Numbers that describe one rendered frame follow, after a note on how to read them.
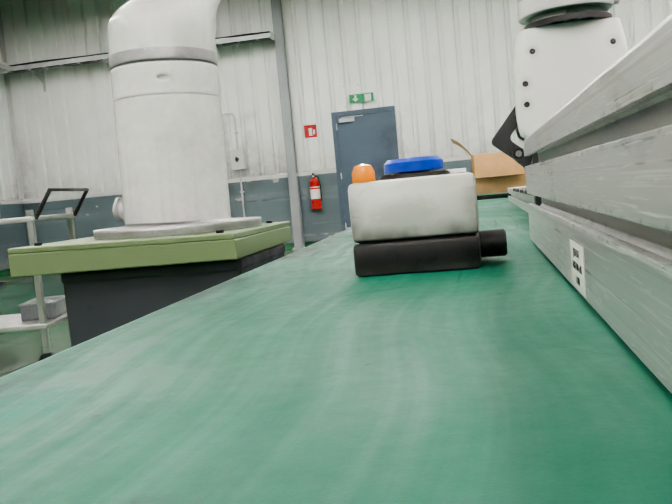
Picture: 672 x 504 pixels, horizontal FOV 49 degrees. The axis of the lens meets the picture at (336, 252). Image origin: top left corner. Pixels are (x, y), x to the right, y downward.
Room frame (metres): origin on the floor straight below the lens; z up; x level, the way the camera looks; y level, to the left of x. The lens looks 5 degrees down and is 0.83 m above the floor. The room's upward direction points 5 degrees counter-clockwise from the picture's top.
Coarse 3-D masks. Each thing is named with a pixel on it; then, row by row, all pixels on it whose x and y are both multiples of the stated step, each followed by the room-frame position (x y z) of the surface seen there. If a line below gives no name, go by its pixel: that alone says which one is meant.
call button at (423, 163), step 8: (392, 160) 0.49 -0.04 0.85; (400, 160) 0.48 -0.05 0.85; (408, 160) 0.48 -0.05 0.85; (416, 160) 0.48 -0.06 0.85; (424, 160) 0.48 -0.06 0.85; (432, 160) 0.48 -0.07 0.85; (440, 160) 0.49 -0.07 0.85; (384, 168) 0.50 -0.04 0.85; (392, 168) 0.49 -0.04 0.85; (400, 168) 0.48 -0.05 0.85; (408, 168) 0.48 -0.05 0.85; (416, 168) 0.48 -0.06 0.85; (424, 168) 0.48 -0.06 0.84; (432, 168) 0.48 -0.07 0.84; (440, 168) 0.49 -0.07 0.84
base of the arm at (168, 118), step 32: (128, 64) 0.80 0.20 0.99; (160, 64) 0.80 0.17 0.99; (192, 64) 0.81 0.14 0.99; (128, 96) 0.81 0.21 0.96; (160, 96) 0.80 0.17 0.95; (192, 96) 0.81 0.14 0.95; (128, 128) 0.81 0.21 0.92; (160, 128) 0.80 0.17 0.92; (192, 128) 0.81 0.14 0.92; (128, 160) 0.81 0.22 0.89; (160, 160) 0.80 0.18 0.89; (192, 160) 0.81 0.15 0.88; (224, 160) 0.85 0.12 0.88; (128, 192) 0.82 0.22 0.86; (160, 192) 0.80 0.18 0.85; (192, 192) 0.80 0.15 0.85; (224, 192) 0.84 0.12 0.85; (128, 224) 0.82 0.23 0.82; (160, 224) 0.80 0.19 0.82; (192, 224) 0.77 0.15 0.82; (224, 224) 0.79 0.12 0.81; (256, 224) 0.83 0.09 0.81
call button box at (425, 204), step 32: (352, 192) 0.47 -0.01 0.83; (384, 192) 0.46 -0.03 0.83; (416, 192) 0.46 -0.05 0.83; (448, 192) 0.46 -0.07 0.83; (352, 224) 0.47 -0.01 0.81; (384, 224) 0.46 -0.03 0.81; (416, 224) 0.46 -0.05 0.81; (448, 224) 0.46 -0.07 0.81; (384, 256) 0.47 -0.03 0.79; (416, 256) 0.46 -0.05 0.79; (448, 256) 0.46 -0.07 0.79; (480, 256) 0.46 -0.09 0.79
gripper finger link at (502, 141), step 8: (512, 112) 0.67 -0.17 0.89; (512, 120) 0.67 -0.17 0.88; (504, 128) 0.68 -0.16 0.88; (512, 128) 0.67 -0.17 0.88; (496, 136) 0.68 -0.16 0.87; (504, 136) 0.68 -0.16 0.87; (496, 144) 0.68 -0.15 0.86; (504, 144) 0.68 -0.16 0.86; (512, 144) 0.67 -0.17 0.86; (504, 152) 0.68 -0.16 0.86
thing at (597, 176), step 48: (576, 96) 0.29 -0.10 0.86; (624, 96) 0.19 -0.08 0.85; (528, 144) 0.55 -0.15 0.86; (576, 144) 0.37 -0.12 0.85; (624, 144) 0.20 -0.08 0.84; (528, 192) 0.58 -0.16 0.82; (576, 192) 0.30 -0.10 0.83; (624, 192) 0.20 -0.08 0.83; (576, 240) 0.31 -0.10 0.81; (624, 240) 0.26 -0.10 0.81; (576, 288) 0.32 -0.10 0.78; (624, 288) 0.21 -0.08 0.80; (624, 336) 0.21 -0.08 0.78
